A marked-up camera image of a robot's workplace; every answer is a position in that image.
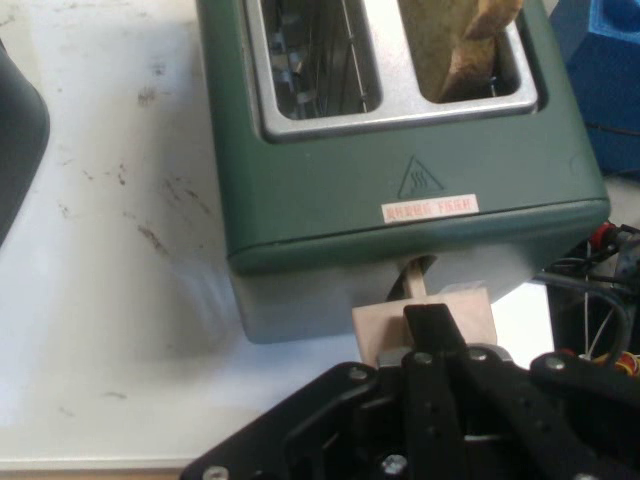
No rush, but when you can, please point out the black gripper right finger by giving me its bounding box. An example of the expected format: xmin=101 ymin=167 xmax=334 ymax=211
xmin=424 ymin=303 xmax=640 ymax=480

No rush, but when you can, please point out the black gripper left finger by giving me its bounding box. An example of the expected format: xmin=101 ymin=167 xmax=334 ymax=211
xmin=179 ymin=303 xmax=451 ymax=480

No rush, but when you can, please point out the beige toaster lever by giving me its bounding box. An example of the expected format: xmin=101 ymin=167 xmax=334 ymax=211
xmin=352 ymin=254 xmax=499 ymax=367

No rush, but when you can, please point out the green toaster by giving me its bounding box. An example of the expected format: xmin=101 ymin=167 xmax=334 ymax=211
xmin=197 ymin=0 xmax=612 ymax=346

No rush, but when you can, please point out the blue toy brick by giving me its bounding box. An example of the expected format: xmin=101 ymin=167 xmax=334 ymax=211
xmin=548 ymin=0 xmax=640 ymax=176

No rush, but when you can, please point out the toast bread slice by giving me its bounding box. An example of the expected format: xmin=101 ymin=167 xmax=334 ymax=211
xmin=399 ymin=0 xmax=526 ymax=104

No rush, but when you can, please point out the black coffee machine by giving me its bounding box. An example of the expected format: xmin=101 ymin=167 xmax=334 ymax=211
xmin=0 ymin=39 xmax=51 ymax=247

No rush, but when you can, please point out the black cable bundle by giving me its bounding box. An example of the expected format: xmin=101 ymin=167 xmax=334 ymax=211
xmin=539 ymin=219 xmax=640 ymax=376

